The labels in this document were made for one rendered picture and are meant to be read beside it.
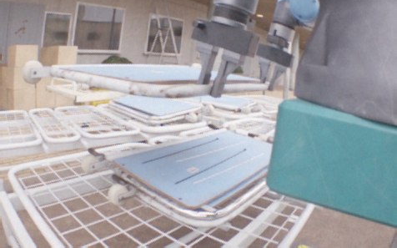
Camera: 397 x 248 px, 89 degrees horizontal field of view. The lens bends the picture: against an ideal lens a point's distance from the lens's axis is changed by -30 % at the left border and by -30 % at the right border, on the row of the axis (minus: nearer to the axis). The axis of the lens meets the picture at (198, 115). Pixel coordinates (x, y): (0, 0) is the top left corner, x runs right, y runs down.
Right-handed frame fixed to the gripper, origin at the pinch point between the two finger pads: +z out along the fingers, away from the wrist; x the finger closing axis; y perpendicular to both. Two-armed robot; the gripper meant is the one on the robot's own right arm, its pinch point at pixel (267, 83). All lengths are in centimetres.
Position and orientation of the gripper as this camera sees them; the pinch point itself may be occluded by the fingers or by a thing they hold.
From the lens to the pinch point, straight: 96.6
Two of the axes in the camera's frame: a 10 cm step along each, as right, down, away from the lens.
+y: 5.1, -1.1, 8.5
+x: -8.1, -3.8, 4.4
